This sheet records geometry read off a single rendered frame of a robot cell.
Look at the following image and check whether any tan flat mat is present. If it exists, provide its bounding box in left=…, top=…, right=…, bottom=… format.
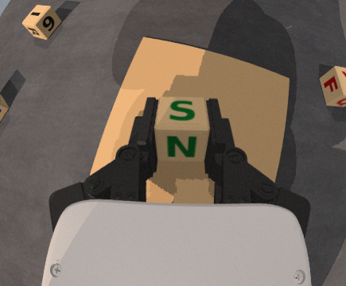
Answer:
left=90, top=37, right=290, bottom=204

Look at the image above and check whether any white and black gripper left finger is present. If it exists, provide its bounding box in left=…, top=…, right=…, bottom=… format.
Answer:
left=49, top=97, right=158, bottom=232

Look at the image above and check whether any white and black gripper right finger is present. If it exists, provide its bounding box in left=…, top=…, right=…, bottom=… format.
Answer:
left=204, top=99, right=310, bottom=238

